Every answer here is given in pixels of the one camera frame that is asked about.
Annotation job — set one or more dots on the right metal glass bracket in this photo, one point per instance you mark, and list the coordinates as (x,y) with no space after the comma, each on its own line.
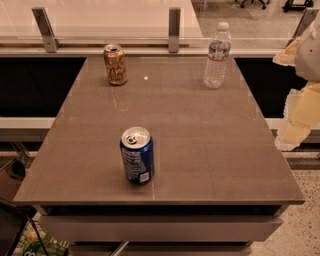
(306,24)

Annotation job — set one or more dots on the green snack bag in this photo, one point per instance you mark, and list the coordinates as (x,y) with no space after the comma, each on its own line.
(42,243)

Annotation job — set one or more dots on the middle metal glass bracket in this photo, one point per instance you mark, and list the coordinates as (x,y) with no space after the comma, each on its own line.
(174,29)

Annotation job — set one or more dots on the orange soda can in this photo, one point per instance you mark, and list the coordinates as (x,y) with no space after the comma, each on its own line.
(115,62)

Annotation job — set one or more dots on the grey cabinet drawer front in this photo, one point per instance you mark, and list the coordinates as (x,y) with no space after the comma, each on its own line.
(160,228)

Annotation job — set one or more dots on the glass railing panel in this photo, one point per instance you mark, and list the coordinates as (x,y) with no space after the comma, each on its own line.
(268,27)

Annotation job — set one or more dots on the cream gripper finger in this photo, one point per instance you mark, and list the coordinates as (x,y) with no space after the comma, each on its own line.
(287,56)
(301,115)

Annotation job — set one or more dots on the left metal glass bracket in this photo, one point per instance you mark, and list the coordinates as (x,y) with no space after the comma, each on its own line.
(50,43)

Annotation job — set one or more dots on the clear plastic water bottle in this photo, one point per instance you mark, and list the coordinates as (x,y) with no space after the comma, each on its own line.
(218,54)

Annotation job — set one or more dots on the blue pepsi can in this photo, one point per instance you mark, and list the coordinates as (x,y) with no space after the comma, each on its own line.
(137,152)

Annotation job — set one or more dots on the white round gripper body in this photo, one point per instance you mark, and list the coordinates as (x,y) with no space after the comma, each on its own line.
(309,55)

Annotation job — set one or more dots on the dark bin at left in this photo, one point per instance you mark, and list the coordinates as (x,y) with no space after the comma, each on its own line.
(13,219)

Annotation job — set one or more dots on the metal glass bracket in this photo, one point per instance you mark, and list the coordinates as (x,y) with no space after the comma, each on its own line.
(306,24)
(50,43)
(174,29)

